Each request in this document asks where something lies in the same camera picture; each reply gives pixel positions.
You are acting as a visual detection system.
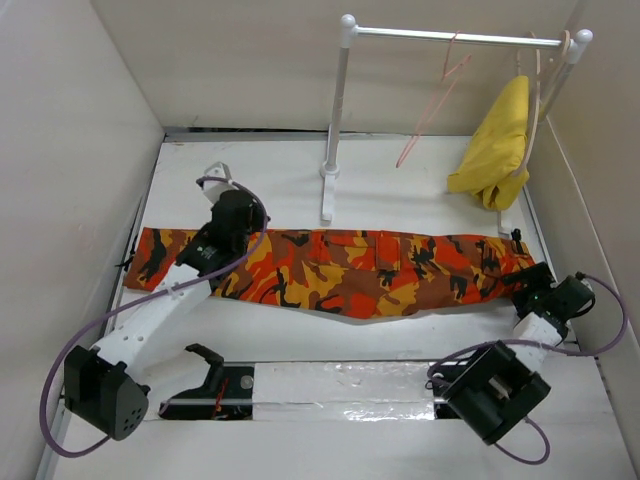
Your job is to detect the orange camouflage trousers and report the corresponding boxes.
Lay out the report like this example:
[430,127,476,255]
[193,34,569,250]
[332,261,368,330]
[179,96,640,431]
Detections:
[115,227,539,317]

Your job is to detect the pink wire hanger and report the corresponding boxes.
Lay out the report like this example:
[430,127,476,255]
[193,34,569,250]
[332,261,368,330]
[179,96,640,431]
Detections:
[395,31,472,169]

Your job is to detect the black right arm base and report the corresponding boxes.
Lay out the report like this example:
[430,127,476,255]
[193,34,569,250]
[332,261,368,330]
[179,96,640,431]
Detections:
[425,364,481,421]

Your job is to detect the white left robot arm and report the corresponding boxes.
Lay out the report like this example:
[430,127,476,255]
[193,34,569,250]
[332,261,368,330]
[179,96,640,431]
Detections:
[63,183,268,441]

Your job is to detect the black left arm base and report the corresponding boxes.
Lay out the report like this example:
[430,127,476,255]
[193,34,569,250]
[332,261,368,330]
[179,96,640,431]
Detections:
[159,363,255,421]

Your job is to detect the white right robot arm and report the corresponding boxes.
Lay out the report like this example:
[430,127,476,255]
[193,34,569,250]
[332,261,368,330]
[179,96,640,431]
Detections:
[434,262,595,445]

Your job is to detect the wooden hanger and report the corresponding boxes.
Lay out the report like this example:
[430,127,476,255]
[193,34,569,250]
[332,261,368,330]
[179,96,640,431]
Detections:
[511,30,571,178]

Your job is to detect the yellow garment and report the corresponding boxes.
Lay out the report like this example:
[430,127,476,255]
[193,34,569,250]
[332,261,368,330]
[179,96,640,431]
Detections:
[447,75,529,211]

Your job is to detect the white clothes rack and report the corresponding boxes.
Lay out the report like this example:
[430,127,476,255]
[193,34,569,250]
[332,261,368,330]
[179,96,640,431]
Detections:
[320,14,594,225]

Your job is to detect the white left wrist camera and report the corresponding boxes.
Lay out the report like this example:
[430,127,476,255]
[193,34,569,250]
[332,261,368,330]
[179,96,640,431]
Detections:
[196,162,235,204]

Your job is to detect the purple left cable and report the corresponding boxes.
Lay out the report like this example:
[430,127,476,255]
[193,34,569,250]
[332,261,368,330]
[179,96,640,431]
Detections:
[38,175,271,459]

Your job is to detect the purple cable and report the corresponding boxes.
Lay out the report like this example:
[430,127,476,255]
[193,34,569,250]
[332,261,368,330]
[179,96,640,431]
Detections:
[429,272,629,464]
[38,175,271,459]

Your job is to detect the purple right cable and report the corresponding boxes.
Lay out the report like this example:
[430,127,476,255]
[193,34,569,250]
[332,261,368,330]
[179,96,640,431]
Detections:
[429,272,629,464]

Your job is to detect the aluminium frame rail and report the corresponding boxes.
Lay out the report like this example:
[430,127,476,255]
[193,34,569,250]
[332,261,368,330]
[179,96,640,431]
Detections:
[34,394,76,480]

